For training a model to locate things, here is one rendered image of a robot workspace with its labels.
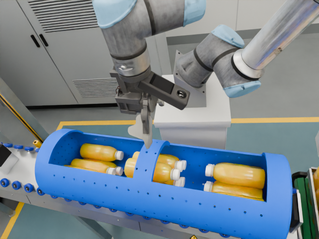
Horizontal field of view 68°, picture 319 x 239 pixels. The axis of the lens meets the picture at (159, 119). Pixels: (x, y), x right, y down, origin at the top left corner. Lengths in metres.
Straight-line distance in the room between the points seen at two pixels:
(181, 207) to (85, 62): 1.96
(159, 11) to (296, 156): 2.07
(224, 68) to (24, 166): 1.12
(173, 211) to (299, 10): 0.65
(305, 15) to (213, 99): 0.52
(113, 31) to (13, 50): 2.40
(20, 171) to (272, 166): 1.20
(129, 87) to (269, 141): 1.97
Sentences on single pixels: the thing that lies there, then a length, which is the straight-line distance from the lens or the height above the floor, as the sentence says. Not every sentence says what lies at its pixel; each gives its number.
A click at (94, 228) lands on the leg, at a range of 1.74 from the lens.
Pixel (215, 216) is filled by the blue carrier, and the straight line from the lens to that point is 0.78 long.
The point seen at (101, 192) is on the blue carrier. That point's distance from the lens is 0.87.
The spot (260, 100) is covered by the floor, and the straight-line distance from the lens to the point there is 2.73.
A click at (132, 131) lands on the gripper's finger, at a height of 1.46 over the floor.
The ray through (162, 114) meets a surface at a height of 1.15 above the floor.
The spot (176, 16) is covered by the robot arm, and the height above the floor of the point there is 1.70.
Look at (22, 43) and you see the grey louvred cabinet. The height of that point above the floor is 0.93.
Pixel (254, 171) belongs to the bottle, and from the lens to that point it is 0.87.
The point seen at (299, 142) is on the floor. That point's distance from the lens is 2.45.
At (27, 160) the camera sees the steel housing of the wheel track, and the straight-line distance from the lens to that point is 1.48.
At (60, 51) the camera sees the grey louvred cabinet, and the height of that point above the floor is 0.81.
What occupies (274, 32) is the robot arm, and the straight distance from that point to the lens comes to 0.72.
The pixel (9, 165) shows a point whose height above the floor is 0.95.
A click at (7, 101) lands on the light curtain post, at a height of 1.11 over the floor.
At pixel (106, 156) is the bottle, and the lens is 1.06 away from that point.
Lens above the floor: 1.90
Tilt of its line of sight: 48 degrees down
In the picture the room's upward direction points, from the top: 14 degrees counter-clockwise
